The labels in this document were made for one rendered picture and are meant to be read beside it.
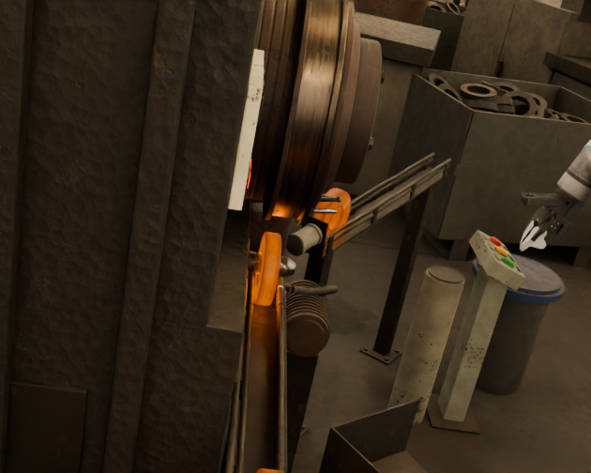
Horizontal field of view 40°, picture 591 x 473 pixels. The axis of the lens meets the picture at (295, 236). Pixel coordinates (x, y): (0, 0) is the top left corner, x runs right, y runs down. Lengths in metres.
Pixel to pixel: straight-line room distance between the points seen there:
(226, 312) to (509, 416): 1.78
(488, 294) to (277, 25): 1.36
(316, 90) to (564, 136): 2.71
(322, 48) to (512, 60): 4.42
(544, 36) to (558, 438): 3.23
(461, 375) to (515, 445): 0.29
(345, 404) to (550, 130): 1.80
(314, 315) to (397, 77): 2.39
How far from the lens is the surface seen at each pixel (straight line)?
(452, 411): 2.75
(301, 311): 2.05
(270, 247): 1.66
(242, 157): 1.13
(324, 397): 2.71
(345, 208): 2.22
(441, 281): 2.45
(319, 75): 1.38
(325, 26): 1.42
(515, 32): 5.80
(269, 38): 1.42
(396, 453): 1.52
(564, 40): 5.45
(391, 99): 4.28
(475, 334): 2.61
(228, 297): 1.32
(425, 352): 2.55
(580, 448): 2.91
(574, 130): 4.02
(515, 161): 3.90
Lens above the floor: 1.49
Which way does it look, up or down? 23 degrees down
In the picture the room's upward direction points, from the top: 12 degrees clockwise
